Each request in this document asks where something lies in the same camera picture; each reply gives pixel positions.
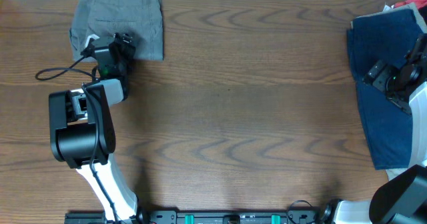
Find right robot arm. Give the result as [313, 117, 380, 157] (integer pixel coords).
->
[316, 34, 426, 224]

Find white garment tag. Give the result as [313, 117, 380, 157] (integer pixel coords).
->
[382, 5, 394, 12]

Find red garment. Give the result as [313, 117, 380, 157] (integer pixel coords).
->
[394, 0, 427, 9]

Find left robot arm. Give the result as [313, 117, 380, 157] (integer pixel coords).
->
[49, 33, 147, 223]

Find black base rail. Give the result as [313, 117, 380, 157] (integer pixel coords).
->
[64, 209, 334, 224]

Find navy blue shorts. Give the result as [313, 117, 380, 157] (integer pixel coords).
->
[346, 8, 424, 171]

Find grey shorts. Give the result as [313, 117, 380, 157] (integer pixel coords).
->
[69, 0, 163, 61]

